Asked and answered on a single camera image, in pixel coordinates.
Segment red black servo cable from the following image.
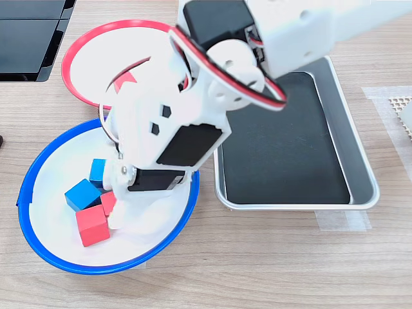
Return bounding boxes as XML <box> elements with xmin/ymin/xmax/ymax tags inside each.
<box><xmin>97</xmin><ymin>102</ymin><xmax>125</xmax><ymax>159</ymax></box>
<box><xmin>169</xmin><ymin>25</ymin><xmax>288</xmax><ymax>112</ymax></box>

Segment blue wooden cube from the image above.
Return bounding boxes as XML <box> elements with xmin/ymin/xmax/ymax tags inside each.
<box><xmin>89</xmin><ymin>158</ymin><xmax>109</xmax><ymax>191</ymax></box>
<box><xmin>64</xmin><ymin>178</ymin><xmax>103</xmax><ymax>212</ymax></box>

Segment steel tray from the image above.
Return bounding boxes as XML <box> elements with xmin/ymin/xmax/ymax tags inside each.
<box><xmin>212</xmin><ymin>55</ymin><xmax>380</xmax><ymax>212</ymax></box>

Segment translucent tape sheet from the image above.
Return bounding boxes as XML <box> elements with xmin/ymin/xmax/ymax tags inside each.
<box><xmin>362</xmin><ymin>85</ymin><xmax>412</xmax><ymax>181</ymax></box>

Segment blue-rimmed white plate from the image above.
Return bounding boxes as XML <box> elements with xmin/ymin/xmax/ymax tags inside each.
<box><xmin>15</xmin><ymin>117</ymin><xmax>200</xmax><ymax>276</ymax></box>

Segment black glossy panel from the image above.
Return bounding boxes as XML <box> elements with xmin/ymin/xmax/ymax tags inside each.
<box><xmin>0</xmin><ymin>18</ymin><xmax>70</xmax><ymax>83</ymax></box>
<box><xmin>0</xmin><ymin>0</ymin><xmax>77</xmax><ymax>20</ymax></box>

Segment black tray mat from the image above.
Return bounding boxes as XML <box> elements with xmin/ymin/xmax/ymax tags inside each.
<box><xmin>221</xmin><ymin>71</ymin><xmax>351</xmax><ymax>205</ymax></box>

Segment red-rimmed white plate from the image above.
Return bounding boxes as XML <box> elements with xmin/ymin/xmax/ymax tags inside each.
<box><xmin>61</xmin><ymin>19</ymin><xmax>181</xmax><ymax>110</ymax></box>

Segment pale perforated base plate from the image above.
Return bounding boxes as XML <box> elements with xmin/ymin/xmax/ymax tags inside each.
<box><xmin>388</xmin><ymin>95</ymin><xmax>412</xmax><ymax>142</ymax></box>

